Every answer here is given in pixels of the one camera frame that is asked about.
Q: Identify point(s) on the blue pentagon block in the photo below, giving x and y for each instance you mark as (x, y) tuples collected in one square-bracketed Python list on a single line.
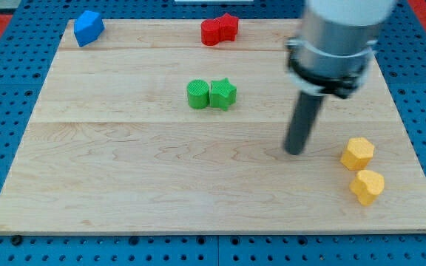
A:
[(88, 27)]

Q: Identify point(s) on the green cylinder block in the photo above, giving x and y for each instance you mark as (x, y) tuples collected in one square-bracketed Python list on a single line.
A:
[(198, 94)]

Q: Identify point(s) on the red star block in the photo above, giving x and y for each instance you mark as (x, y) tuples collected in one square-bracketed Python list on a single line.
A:
[(228, 27)]

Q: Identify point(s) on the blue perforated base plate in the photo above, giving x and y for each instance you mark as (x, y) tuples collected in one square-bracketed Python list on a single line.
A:
[(27, 48)]

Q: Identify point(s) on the yellow hexagon block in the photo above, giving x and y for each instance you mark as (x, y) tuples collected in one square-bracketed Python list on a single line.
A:
[(357, 153)]

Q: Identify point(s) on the light wooden board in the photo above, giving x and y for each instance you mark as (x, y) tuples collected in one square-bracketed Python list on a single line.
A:
[(113, 148)]

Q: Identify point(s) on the yellow heart block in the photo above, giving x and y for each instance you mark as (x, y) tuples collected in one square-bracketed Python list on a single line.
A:
[(367, 185)]

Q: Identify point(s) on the red cylinder block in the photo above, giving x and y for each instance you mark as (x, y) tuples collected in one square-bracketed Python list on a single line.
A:
[(210, 32)]

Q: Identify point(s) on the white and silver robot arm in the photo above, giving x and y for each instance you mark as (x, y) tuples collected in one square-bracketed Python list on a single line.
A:
[(330, 55)]

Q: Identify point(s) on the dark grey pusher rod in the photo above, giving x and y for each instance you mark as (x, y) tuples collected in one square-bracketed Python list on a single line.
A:
[(305, 113)]

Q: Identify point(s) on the green star block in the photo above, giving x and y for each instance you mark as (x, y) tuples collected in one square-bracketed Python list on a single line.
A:
[(222, 94)]

